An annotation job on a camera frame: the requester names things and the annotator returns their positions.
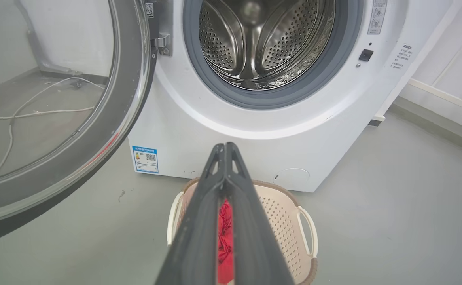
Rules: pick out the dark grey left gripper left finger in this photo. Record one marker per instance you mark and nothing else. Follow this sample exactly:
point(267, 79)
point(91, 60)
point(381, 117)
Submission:
point(199, 229)

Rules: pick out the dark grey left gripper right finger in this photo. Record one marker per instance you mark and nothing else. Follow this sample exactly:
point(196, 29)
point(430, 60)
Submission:
point(254, 237)

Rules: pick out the round black glass washer door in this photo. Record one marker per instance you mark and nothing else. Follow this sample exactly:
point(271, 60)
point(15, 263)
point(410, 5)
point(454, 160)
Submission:
point(108, 130)

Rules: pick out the white front-load washing machine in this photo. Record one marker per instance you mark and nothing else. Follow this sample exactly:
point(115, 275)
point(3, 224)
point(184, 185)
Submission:
point(183, 118)

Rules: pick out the metal door hinge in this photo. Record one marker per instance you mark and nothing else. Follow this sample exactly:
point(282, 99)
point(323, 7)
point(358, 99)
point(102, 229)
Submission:
point(163, 41)

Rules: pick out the black door lock socket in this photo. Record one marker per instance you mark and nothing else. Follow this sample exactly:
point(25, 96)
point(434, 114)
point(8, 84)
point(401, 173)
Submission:
point(366, 55)

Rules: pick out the red and white garment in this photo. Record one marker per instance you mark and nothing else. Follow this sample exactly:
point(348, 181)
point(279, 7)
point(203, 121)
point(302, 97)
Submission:
point(225, 245)

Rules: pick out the cream plastic laundry basket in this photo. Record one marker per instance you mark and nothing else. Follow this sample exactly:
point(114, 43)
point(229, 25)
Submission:
point(282, 221)

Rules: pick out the round white filter cover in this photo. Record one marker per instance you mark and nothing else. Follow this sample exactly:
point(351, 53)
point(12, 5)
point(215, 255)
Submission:
point(291, 178)

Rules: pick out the blue energy label sticker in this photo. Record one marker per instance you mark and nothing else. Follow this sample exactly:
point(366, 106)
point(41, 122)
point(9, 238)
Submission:
point(145, 160)

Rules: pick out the perforated steel washer drum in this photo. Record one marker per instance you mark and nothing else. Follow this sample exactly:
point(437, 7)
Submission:
point(231, 43)

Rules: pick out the small black caster wheel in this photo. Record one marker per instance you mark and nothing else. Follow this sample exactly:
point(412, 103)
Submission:
point(78, 83)

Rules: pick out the small QR code sticker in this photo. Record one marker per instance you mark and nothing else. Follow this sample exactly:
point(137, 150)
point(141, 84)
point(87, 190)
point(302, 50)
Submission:
point(149, 10)

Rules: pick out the black text warning sticker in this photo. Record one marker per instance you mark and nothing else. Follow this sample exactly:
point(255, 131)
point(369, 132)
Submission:
point(402, 56)

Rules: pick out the grey metal stand leg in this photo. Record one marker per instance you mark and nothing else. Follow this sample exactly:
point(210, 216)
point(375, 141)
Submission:
point(37, 51)

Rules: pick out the grey pictogram instruction sticker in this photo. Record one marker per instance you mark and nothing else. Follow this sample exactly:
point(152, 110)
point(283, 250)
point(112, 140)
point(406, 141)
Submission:
point(377, 16)

